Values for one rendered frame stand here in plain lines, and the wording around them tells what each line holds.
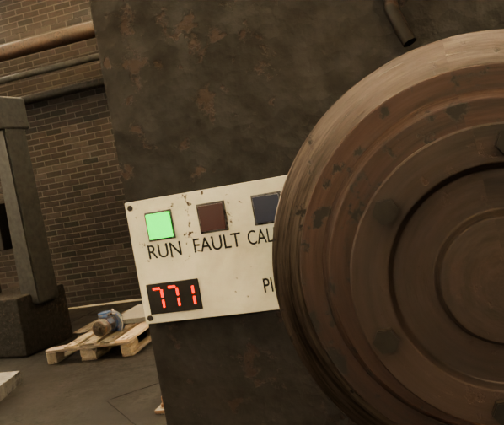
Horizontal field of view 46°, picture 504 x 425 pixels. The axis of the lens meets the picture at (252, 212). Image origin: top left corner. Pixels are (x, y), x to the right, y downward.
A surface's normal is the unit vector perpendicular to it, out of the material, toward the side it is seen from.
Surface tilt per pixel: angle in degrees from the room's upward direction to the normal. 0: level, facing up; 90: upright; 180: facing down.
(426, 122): 90
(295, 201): 90
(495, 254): 90
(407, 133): 90
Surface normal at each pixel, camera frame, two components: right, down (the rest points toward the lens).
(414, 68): -0.26, 0.10
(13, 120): 0.89, -0.13
